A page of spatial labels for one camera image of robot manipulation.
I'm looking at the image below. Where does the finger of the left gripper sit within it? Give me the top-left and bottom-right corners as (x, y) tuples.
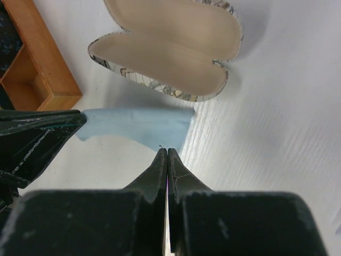
(1, 110), (87, 188)

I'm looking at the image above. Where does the orange wooden divided tray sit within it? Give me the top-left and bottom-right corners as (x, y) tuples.
(1, 1), (82, 111)

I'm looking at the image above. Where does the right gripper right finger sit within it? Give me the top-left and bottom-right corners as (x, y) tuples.
(167, 149), (327, 255)

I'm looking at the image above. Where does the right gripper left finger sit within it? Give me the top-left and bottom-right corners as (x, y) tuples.
(1, 149), (167, 255)

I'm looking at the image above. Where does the light blue cleaning cloth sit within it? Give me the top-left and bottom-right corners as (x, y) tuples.
(76, 108), (195, 151)

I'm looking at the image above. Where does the rolled black tie upper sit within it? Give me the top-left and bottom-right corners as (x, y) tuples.
(0, 2), (23, 77)

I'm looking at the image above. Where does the rolled black tie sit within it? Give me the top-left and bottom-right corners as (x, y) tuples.
(0, 2), (23, 77)
(0, 84), (15, 110)

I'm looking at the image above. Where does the rolled black tie lower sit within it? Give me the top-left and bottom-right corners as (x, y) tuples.
(0, 84), (15, 110)

